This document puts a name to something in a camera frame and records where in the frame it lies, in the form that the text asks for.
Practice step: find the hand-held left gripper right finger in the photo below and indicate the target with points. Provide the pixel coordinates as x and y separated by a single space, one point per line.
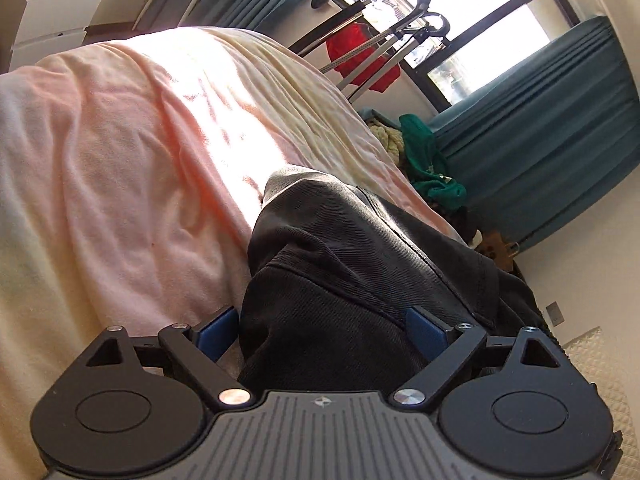
425 330

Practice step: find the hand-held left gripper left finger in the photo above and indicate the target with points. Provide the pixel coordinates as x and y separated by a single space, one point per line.
217 335

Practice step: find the black garment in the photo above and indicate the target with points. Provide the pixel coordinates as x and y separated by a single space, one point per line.
350 285

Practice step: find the brown paper bag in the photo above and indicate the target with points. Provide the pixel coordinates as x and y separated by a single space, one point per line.
495 247

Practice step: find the dark cloth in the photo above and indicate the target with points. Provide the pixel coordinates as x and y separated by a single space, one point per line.
462 222

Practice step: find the green garment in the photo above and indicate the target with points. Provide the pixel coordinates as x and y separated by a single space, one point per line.
417 145

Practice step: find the white quilted mat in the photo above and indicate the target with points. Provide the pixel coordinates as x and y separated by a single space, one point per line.
605 385

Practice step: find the yellow knit garment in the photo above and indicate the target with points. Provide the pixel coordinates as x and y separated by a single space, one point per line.
392 140

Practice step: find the bed with pink sheet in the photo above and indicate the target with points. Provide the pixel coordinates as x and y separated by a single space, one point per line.
125 160

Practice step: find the dark fabric basket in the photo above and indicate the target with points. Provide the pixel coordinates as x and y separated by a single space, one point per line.
372 115

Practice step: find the red cloth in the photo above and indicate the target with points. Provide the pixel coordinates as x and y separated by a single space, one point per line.
350 42

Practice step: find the dark framed window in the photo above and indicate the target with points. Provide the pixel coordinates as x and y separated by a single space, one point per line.
500 25

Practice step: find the white drawer cabinet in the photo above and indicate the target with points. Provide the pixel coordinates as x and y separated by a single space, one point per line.
55 30

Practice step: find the grey wall socket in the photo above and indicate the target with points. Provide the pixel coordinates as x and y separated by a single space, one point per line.
555 312

